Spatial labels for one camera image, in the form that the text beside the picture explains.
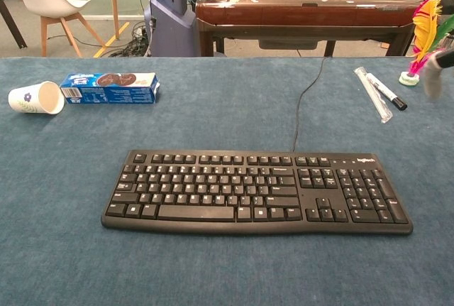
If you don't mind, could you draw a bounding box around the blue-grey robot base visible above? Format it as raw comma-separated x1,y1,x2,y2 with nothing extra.
143,0,201,58

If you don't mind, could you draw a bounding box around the brown mahjong table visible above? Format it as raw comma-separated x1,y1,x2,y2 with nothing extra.
194,0,423,58

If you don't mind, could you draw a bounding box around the colourful feather shuttlecock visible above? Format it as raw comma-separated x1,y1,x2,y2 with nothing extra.
398,0,454,87

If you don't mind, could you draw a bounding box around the blue felt table mat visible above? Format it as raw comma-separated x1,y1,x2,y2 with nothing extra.
0,56,454,306

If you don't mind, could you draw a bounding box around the wooden pole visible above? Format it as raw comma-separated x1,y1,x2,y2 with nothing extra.
107,0,121,40

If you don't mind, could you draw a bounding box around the black keyboard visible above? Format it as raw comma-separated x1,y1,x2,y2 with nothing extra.
101,149,414,236

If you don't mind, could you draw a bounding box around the blue cookie box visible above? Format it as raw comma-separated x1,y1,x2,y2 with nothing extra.
59,72,160,105

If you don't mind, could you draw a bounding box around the dark table leg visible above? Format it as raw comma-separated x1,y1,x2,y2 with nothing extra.
0,0,28,50

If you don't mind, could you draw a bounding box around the black cable tangle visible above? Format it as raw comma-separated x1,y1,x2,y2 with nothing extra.
109,21,150,58

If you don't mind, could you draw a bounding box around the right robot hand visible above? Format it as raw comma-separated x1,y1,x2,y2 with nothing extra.
423,47,454,99

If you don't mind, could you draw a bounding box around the clear wrapped straw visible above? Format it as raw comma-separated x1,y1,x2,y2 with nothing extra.
353,66,393,124

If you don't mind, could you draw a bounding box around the white marker pen black cap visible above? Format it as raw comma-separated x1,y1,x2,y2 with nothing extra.
366,72,408,111

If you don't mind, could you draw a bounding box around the black keyboard cable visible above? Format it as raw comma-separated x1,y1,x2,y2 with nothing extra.
291,56,328,153

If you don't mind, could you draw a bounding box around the white paper cup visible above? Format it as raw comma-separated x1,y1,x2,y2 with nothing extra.
8,80,66,116

